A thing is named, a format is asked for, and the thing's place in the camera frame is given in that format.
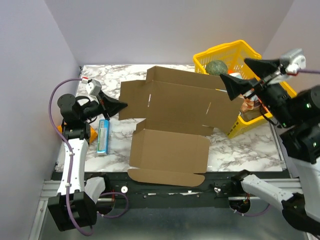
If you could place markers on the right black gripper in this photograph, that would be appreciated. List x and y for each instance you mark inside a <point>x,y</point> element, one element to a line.
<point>264,78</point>

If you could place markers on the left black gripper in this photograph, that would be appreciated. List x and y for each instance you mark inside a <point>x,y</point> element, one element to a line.
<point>111,106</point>

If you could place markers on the brown cardboard box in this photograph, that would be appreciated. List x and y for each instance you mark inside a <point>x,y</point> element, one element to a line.
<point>178,111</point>

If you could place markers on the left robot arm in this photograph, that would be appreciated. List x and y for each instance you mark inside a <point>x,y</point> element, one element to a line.
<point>75,202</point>

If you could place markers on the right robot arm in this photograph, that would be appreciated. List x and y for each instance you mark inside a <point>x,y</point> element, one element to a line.
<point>300,117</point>

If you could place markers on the blue toothpaste box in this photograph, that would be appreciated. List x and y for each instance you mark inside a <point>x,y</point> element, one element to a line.
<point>103,137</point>

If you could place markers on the white orange bottle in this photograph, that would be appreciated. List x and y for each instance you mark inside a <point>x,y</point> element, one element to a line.
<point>235,74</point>

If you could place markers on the light blue snack pouch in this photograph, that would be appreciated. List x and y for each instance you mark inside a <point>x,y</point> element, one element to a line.
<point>250,104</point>

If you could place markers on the yellow plastic basket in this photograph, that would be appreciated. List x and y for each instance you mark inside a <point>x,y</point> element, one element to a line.
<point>233,55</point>

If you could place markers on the orange candy bag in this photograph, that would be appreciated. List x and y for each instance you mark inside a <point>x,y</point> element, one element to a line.
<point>93,133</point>

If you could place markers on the green round melon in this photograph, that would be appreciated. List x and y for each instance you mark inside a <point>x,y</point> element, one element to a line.
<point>216,67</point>

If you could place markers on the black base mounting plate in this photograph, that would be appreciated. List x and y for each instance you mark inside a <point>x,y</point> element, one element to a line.
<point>213,192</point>

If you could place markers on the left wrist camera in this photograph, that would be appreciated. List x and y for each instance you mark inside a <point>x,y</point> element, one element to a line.
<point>92,86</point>

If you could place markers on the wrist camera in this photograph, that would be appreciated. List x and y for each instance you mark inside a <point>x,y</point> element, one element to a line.
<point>289,64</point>
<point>92,86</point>

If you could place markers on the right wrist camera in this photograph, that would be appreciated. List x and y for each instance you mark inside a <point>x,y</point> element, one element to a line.
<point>289,64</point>

